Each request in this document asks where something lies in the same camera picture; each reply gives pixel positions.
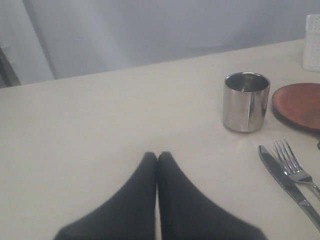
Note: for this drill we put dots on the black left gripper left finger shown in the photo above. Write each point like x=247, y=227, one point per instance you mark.
x=128, y=215

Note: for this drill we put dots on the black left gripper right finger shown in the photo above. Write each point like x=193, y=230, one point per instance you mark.
x=187, y=214

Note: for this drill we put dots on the silver metal knife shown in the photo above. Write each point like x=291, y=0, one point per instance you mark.
x=288, y=185

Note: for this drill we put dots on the silver metal fork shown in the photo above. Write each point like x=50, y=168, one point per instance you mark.
x=292, y=167

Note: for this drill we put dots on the shiny metal cup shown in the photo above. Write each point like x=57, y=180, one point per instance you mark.
x=245, y=101

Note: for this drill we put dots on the brown round plate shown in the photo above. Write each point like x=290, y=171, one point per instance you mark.
x=299, y=103

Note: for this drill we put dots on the white perforated plastic basket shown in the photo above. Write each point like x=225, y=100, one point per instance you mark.
x=311, y=52

